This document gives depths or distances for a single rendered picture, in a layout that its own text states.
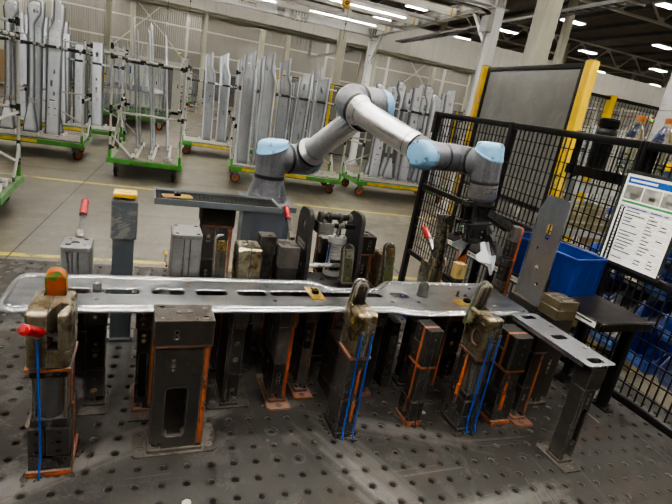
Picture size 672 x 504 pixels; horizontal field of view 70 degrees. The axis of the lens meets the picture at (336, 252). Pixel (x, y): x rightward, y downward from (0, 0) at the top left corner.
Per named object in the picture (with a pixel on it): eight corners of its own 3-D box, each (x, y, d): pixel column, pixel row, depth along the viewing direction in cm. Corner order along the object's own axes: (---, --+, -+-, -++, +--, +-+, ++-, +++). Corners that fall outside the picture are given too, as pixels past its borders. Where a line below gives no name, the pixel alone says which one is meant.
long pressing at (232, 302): (-13, 319, 93) (-13, 312, 92) (16, 275, 113) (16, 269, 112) (534, 316, 145) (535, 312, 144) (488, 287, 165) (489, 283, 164)
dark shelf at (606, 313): (599, 333, 138) (602, 324, 137) (435, 237, 217) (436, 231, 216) (651, 332, 146) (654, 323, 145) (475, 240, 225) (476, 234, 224)
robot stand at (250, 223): (227, 282, 204) (237, 190, 193) (274, 284, 211) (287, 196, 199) (230, 303, 186) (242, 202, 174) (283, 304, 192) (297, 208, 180)
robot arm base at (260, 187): (244, 192, 191) (247, 168, 188) (282, 197, 196) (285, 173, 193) (249, 201, 177) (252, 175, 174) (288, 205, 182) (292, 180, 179)
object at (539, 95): (522, 360, 340) (617, 62, 282) (505, 360, 335) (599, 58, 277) (435, 286, 461) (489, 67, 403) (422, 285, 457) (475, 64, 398)
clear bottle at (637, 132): (624, 175, 164) (645, 115, 158) (608, 171, 170) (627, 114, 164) (637, 177, 166) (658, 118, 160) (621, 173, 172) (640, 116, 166)
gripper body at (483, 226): (452, 237, 138) (458, 196, 134) (477, 236, 141) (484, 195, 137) (467, 245, 131) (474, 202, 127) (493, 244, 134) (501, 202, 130)
